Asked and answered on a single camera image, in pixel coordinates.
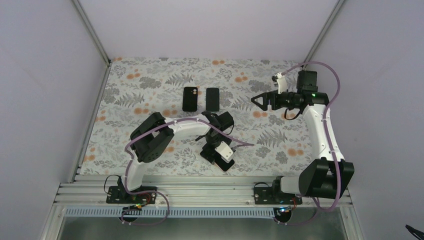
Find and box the black phone case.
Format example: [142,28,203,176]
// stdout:
[182,86,198,112]

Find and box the dark green smartphone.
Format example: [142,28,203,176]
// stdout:
[205,87,220,112]

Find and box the black phone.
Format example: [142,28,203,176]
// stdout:
[214,159,235,172]

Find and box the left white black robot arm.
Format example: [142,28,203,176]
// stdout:
[117,111,235,203]

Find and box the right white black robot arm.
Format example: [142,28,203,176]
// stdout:
[251,70,355,204]

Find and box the floral patterned table mat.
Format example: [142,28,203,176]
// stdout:
[80,57,314,177]

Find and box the black object at corner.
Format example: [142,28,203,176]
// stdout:
[405,224,424,240]

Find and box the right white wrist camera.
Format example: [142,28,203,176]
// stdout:
[271,72,288,94]

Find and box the aluminium rail frame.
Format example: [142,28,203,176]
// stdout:
[41,174,363,240]

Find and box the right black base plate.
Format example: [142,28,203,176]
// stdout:
[253,186,303,205]

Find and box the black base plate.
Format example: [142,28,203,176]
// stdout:
[106,186,156,205]
[253,186,303,205]

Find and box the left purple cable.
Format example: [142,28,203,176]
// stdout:
[120,117,255,227]

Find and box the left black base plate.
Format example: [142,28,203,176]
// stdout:
[106,186,156,205]

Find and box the slotted grey cable duct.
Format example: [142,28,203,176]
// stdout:
[63,206,275,219]

